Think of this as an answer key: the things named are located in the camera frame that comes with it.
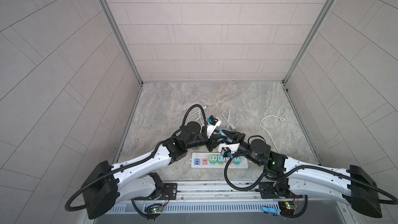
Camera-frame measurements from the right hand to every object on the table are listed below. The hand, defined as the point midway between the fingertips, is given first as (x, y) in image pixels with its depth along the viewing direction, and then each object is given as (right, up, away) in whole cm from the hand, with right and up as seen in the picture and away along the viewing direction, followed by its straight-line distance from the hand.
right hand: (222, 134), depth 70 cm
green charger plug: (-4, -13, +5) cm, 15 cm away
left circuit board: (-30, -31, -5) cm, 43 cm away
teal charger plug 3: (-18, +4, -12) cm, 22 cm away
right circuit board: (+29, -32, -2) cm, 43 cm away
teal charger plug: (0, +1, -3) cm, 3 cm away
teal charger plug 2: (+4, -6, -14) cm, 16 cm away
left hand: (+2, -1, -1) cm, 3 cm away
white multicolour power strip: (-10, -16, +9) cm, 20 cm away
